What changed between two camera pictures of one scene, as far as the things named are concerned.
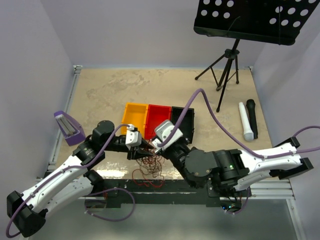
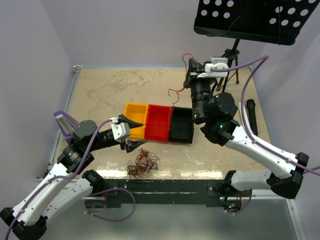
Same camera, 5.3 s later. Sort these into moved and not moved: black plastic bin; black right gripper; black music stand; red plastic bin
Moved: black right gripper
Not moved: red plastic bin; black plastic bin; black music stand
